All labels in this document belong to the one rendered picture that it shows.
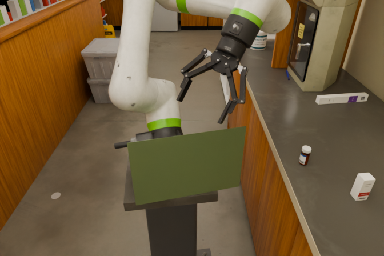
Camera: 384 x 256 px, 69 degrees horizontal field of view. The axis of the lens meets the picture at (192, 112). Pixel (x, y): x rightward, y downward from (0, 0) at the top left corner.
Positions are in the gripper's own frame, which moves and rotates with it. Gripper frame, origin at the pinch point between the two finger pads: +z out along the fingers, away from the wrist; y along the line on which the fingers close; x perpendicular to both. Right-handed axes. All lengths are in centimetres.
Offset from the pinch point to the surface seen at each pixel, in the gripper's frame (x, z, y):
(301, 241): 31, 27, 45
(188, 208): 27.5, 38.4, 5.7
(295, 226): 36, 25, 42
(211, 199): 20.4, 27.7, 12.3
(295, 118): 72, -12, 24
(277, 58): 122, -45, -4
